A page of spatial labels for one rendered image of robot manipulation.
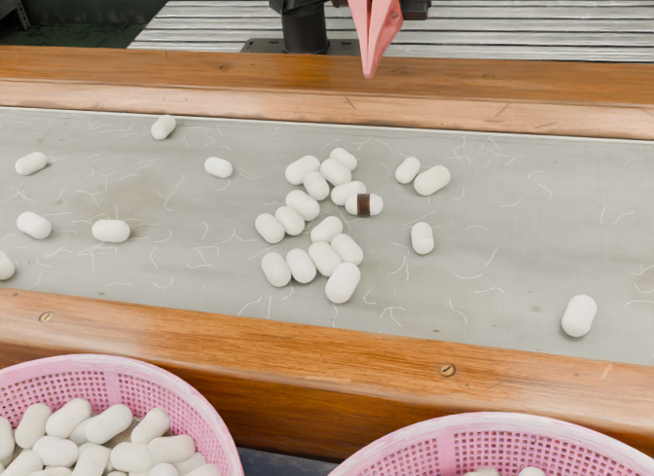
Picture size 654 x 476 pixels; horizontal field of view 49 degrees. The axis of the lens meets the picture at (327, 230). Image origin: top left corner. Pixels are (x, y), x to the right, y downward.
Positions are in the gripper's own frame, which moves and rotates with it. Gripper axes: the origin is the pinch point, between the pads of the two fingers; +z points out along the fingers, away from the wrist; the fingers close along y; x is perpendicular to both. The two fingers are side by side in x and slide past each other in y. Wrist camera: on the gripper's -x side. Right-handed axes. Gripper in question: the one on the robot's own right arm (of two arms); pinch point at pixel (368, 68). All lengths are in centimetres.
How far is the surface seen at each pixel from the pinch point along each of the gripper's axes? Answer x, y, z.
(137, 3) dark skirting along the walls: 174, -132, -95
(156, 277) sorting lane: -9.3, -14.2, 22.9
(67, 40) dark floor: 170, -158, -77
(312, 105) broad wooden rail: 6.7, -7.1, 1.7
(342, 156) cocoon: 0.5, -1.7, 8.8
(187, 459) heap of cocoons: -18.6, -5.3, 35.3
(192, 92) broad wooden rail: 6.6, -21.3, 0.8
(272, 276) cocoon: -10.3, -3.7, 21.9
